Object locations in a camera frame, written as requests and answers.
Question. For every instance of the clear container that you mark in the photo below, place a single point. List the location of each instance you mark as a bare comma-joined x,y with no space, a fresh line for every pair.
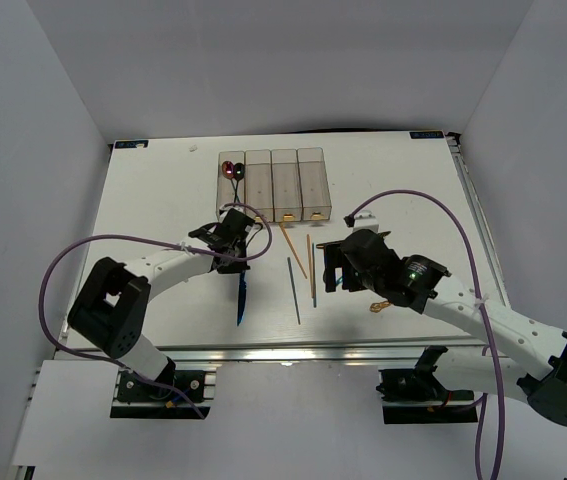
234,157
258,183
316,199
287,199

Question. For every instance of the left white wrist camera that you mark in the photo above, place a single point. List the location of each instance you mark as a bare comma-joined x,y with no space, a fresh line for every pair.
222,214

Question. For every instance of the black spoon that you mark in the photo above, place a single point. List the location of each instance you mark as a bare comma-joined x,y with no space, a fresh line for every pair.
238,174

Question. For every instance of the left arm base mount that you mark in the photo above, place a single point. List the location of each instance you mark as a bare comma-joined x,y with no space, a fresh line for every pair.
190,398

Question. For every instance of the left blue corner sticker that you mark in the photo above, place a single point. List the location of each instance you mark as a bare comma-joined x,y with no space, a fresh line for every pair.
131,144

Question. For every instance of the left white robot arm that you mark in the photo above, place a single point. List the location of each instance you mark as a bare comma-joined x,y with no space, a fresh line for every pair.
110,308

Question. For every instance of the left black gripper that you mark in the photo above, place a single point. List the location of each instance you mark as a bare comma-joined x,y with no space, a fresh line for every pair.
232,268

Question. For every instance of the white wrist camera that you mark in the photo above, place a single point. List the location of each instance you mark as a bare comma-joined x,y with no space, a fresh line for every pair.
362,220
222,214

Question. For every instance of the black knife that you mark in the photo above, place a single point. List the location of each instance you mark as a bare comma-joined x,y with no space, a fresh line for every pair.
385,233

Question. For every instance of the gold fork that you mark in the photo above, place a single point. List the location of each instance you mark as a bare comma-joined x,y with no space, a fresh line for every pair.
377,307

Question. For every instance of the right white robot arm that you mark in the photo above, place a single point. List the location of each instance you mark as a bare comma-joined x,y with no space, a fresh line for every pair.
534,366

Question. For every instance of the blue chopstick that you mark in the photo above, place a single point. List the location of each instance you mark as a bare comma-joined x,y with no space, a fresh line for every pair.
294,291
314,275

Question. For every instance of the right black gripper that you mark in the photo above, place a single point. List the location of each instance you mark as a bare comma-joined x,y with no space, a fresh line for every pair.
333,258

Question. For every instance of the orange chopstick right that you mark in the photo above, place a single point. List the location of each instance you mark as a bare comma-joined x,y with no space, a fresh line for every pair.
308,244

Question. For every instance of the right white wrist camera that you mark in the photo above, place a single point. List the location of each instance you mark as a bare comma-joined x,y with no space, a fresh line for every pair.
362,220

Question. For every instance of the blue knife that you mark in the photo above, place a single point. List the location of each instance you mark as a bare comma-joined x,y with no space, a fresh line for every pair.
241,298

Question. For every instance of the blue corner sticker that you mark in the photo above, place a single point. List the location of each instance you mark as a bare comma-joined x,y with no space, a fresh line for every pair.
131,144
428,134

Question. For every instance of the orange chopstick left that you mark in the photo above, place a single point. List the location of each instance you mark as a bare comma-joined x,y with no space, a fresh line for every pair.
293,249

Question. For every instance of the blue chopstick left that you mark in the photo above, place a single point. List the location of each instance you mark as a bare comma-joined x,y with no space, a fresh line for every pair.
294,291

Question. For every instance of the right blue corner sticker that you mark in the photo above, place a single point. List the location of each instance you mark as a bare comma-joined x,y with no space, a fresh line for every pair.
428,134

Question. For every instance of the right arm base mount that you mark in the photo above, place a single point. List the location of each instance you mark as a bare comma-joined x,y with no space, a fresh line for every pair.
413,396

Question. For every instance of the rainbow spoon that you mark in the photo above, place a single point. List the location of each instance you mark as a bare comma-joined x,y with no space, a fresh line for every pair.
227,191

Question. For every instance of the orange chopstick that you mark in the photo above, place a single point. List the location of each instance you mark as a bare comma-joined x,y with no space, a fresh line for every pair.
308,244
293,249

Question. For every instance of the blue chopstick right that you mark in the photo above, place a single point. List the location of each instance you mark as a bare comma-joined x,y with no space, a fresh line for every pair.
314,275

